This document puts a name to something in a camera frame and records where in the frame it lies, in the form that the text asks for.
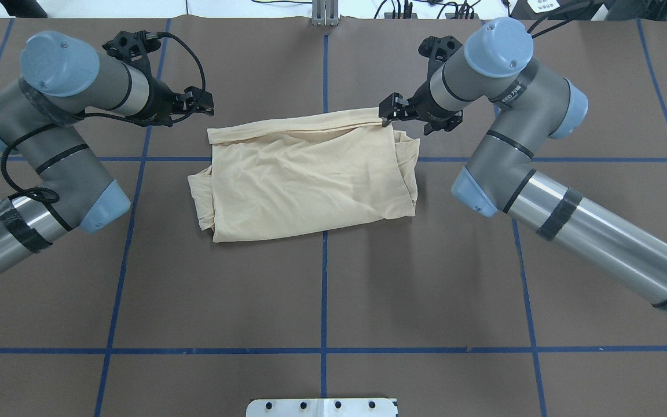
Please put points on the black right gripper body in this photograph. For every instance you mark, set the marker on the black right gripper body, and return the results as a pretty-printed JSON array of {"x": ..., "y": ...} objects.
[{"x": 421, "y": 103}]

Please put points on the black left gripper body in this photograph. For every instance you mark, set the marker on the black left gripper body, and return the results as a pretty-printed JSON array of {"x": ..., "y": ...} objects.
[{"x": 161, "y": 102}]

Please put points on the yellow long sleeve shirt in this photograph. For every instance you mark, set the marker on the yellow long sleeve shirt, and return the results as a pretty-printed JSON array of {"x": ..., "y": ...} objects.
[{"x": 281, "y": 178}]

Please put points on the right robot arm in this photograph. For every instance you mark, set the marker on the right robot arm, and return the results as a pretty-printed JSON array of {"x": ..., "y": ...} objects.
[{"x": 535, "y": 105}]

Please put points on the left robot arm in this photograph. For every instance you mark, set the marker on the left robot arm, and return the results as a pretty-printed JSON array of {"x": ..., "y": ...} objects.
[{"x": 58, "y": 182}]

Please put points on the aluminium frame post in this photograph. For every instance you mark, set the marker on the aluminium frame post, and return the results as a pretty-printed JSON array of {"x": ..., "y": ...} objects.
[{"x": 325, "y": 13}]

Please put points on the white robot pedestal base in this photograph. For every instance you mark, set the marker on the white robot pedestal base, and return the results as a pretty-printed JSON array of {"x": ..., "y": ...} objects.
[{"x": 377, "y": 406}]

